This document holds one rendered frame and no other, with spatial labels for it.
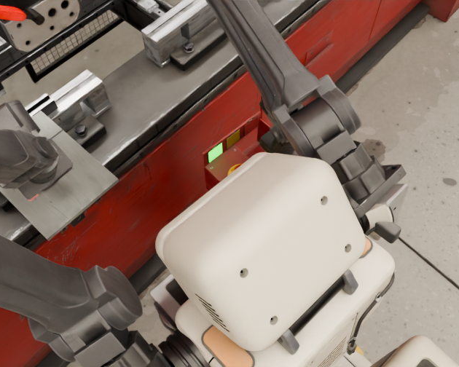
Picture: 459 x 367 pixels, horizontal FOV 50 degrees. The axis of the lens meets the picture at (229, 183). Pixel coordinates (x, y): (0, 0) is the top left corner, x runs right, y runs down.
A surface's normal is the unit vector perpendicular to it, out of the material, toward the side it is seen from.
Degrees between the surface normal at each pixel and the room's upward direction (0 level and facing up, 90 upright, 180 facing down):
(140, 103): 0
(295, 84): 28
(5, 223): 0
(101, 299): 82
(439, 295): 0
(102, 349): 41
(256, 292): 48
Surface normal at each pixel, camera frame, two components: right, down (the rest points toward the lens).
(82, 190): -0.01, -0.50
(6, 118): 0.00, 0.01
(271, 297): 0.50, 0.14
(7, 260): 0.85, -0.52
